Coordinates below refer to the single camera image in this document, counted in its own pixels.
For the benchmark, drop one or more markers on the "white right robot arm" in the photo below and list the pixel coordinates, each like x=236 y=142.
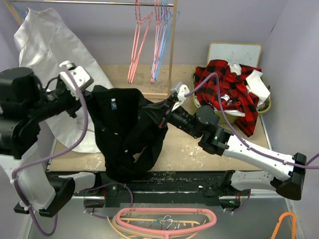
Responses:
x=282 y=173

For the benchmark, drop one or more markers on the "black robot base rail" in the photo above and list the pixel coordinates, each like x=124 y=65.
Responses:
x=211 y=188

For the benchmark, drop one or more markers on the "white hanging shirt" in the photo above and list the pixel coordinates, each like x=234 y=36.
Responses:
x=44 y=42

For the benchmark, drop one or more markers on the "yellow framed whiteboard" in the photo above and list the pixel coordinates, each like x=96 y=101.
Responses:
x=235 y=53

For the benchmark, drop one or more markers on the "red black plaid shirt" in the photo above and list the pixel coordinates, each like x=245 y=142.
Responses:
x=233 y=91

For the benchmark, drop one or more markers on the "olive green laundry basket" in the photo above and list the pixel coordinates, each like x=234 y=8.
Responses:
x=261 y=109

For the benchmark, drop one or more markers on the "beige hanger on tray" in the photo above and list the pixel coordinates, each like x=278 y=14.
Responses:
x=153 y=233

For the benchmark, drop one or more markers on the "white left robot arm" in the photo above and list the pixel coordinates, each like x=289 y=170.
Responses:
x=24 y=104

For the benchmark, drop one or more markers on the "white cloth in basket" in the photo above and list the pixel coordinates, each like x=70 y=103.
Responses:
x=254 y=82

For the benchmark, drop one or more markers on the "black button shirt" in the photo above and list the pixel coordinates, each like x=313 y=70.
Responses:
x=127 y=137

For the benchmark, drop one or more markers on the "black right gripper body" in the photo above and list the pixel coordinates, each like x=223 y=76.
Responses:
x=168 y=106

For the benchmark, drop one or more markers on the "blue hanger on rack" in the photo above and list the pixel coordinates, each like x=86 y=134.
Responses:
x=167 y=31

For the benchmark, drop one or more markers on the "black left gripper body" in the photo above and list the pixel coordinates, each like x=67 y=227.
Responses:
x=68 y=102

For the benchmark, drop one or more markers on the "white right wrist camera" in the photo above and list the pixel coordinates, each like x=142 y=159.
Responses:
x=179 y=92

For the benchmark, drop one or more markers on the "wooden clothes rack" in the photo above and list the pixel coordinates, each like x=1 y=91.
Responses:
x=172 y=7

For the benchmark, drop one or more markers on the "blue hanger under white shirt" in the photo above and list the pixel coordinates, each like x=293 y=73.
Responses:
x=16 y=13

